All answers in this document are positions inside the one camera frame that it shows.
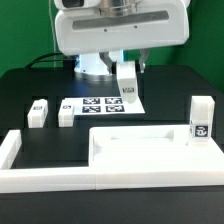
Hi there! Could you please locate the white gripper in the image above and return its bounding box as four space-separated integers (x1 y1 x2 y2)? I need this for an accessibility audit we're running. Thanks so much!
54 0 190 74

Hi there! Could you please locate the white desk top tray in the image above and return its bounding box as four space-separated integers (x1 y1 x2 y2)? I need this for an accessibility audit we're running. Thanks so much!
88 125 224 166

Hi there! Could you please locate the black tag marker plate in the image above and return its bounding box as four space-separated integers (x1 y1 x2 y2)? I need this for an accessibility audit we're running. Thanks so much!
73 96 146 117

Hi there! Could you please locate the white U-shaped obstacle fence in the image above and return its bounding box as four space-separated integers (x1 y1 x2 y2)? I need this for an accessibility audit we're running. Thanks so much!
0 130 224 193

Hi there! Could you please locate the black cable bundle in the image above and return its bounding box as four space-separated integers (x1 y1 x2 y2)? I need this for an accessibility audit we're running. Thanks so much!
24 51 68 69

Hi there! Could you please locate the white thin cable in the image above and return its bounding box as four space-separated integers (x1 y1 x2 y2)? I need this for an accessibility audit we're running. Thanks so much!
48 0 56 21

